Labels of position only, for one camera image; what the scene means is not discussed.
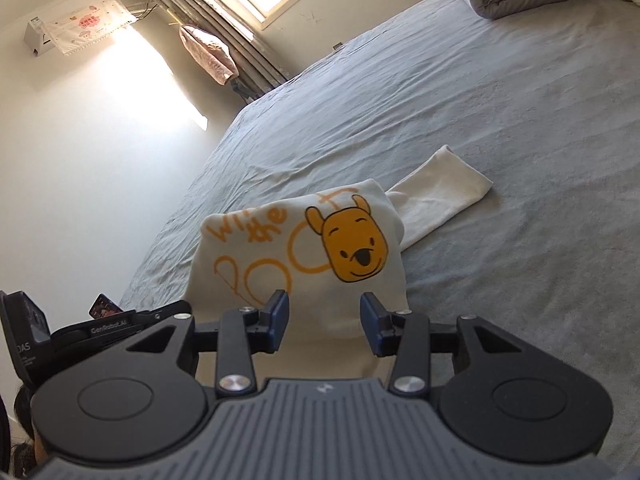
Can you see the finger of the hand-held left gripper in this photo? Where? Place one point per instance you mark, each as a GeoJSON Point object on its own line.
{"type": "Point", "coordinates": [172, 308]}

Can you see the striped grey curtain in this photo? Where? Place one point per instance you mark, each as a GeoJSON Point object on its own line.
{"type": "Point", "coordinates": [250, 50]}

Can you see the person's head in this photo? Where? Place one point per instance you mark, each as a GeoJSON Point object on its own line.
{"type": "Point", "coordinates": [20, 410]}

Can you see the bed with grey sheet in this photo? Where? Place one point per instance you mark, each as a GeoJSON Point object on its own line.
{"type": "Point", "coordinates": [450, 110]}

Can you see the pink towel hanging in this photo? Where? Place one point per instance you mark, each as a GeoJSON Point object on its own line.
{"type": "Point", "coordinates": [207, 52]}

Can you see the white bear print sweatshirt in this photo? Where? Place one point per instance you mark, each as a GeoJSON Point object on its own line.
{"type": "Point", "coordinates": [280, 240]}

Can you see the smartphone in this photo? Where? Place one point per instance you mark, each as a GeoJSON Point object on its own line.
{"type": "Point", "coordinates": [103, 306]}

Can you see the printed air conditioner cover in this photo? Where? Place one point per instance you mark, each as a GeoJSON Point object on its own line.
{"type": "Point", "coordinates": [90, 22]}

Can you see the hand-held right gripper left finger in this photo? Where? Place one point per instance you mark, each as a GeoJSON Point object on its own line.
{"type": "Point", "coordinates": [278, 322]}

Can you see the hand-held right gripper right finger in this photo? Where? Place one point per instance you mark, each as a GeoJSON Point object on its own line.
{"type": "Point", "coordinates": [372, 327]}

